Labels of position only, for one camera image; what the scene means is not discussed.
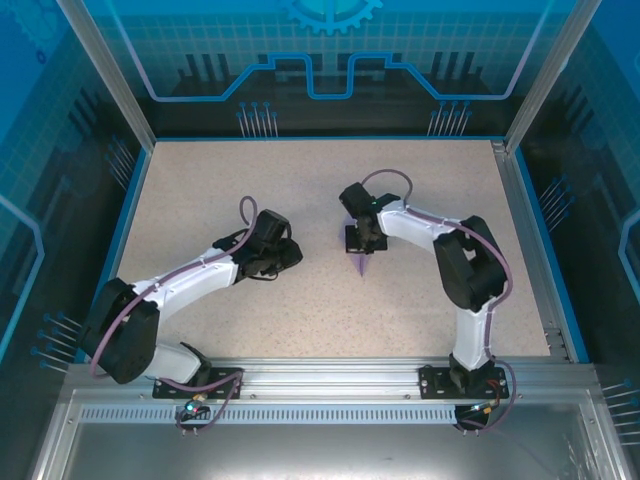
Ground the aluminium enclosure post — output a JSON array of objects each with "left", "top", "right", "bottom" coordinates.
[
  {"left": 54, "top": 0, "right": 157, "bottom": 151},
  {"left": 503, "top": 0, "right": 604, "bottom": 154}
]

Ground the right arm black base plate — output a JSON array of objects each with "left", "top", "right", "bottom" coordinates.
[{"left": 418, "top": 364, "right": 512, "bottom": 400}]

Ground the grey metal tray frame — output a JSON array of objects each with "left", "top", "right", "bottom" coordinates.
[{"left": 30, "top": 388, "right": 632, "bottom": 480}]

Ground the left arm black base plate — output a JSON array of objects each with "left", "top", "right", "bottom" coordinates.
[{"left": 152, "top": 366, "right": 245, "bottom": 401}]

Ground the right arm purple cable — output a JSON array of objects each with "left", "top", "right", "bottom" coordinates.
[{"left": 360, "top": 169, "right": 521, "bottom": 434}]

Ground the blue table border strip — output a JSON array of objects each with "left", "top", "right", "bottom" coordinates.
[
  {"left": 74, "top": 147, "right": 154, "bottom": 364},
  {"left": 509, "top": 147, "right": 591, "bottom": 364}
]

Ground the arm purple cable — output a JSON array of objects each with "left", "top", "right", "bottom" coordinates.
[
  {"left": 88, "top": 195, "right": 259, "bottom": 435},
  {"left": 360, "top": 169, "right": 521, "bottom": 434}
]

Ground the slotted metal cable duct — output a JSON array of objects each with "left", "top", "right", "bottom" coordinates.
[{"left": 79, "top": 405, "right": 581, "bottom": 425}]

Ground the aluminium side rail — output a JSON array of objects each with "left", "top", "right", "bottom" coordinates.
[{"left": 491, "top": 139, "right": 574, "bottom": 362}]

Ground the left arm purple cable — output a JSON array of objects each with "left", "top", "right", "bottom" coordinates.
[{"left": 88, "top": 195, "right": 259, "bottom": 435}]

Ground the aluminium mounting rail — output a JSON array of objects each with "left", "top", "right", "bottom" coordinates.
[{"left": 67, "top": 357, "right": 596, "bottom": 401}]

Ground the lavender cloth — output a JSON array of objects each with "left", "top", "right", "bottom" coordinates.
[{"left": 344, "top": 219, "right": 374, "bottom": 279}]

